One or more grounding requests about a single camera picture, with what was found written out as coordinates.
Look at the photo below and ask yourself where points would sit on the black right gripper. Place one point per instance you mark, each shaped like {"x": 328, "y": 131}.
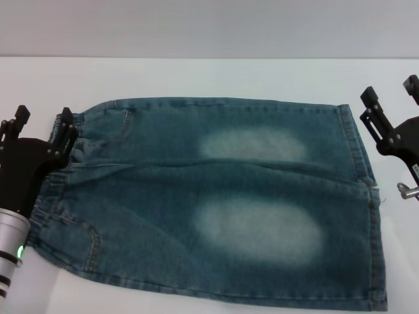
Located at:
{"x": 407, "y": 144}

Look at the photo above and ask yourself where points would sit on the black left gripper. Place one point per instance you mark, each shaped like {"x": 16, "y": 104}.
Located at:
{"x": 23, "y": 170}

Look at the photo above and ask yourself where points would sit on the blue denim shorts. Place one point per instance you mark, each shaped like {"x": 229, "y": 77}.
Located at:
{"x": 203, "y": 202}

